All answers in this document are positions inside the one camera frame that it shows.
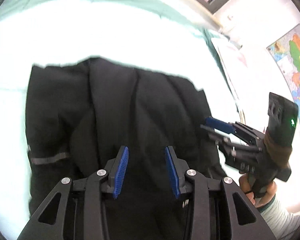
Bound black hooded jacket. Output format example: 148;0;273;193
25;57;228;240

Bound person's right hand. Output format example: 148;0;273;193
238;172;277;208

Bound teal quilt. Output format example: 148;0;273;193
0;0;240;233

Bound pink pillow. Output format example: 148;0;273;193
210;36;246;122

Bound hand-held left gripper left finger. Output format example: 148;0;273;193
17;146;129;240

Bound beige window sill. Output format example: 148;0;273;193
158;0;224;30

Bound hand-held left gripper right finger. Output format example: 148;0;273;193
164;146;277;240

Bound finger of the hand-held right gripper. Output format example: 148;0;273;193
200;124;262;153
205;116;263;143

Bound colourful wall map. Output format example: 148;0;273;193
266;24;300;151

